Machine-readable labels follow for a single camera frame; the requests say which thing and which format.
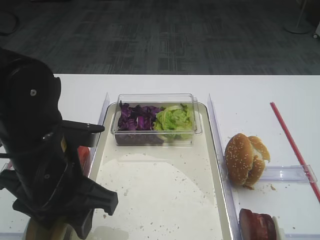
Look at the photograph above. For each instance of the clear rail behind sesame bun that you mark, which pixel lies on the clear rail behind sesame bun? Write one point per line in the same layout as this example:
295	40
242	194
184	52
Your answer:
289	174

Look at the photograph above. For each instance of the white floor stand base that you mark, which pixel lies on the white floor stand base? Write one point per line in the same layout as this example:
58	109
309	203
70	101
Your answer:
300	27

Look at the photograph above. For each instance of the purple cabbage pieces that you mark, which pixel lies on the purple cabbage pieces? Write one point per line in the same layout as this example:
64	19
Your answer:
135	119

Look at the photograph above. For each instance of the right clear long divider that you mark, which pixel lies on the right clear long divider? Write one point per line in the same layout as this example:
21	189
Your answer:
231	211

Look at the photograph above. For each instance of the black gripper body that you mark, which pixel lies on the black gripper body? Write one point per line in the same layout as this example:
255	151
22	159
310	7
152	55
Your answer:
47	178

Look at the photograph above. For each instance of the clear plastic salad container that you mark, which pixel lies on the clear plastic salad container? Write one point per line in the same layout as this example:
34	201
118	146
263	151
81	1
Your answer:
159	100

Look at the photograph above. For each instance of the bun slice in rack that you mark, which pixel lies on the bun slice in rack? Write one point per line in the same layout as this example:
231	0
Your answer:
30	232

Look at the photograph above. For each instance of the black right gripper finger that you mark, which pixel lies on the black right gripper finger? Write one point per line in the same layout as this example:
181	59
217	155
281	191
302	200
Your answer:
98	197

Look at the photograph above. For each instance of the green lettuce leaves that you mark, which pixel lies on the green lettuce leaves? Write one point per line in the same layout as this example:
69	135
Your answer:
175	118

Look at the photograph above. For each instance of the metal serving tray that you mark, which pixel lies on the metal serving tray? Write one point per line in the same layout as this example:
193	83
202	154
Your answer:
170	192

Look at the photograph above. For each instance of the bun slice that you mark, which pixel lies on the bun slice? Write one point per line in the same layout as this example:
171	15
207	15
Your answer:
30	232
61	231

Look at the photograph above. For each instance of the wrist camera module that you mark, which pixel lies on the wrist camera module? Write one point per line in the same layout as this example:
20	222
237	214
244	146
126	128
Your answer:
81	134

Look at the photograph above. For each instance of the bun bottom slice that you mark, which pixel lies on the bun bottom slice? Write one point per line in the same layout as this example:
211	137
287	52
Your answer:
61	231

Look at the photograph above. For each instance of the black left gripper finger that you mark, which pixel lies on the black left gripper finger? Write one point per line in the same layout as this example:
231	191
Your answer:
81	222

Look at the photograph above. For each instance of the dark red meat patties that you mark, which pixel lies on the dark red meat patties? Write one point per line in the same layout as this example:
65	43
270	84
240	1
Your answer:
256	226

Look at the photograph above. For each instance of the torn sesame bun half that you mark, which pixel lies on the torn sesame bun half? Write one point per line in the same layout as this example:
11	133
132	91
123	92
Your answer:
260	156

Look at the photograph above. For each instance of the white pusher behind meat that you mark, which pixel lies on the white pusher behind meat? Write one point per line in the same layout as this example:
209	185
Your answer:
280	234

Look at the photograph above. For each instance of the right red strip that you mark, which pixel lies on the right red strip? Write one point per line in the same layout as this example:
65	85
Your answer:
295	150

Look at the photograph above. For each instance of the red tomato slices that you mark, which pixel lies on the red tomato slices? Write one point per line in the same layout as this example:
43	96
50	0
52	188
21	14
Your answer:
83	154

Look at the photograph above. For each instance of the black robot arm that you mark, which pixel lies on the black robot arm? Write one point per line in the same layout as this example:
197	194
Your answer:
29	91

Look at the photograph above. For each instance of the sesame burger bun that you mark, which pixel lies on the sesame burger bun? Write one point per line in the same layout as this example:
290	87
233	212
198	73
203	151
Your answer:
239	158

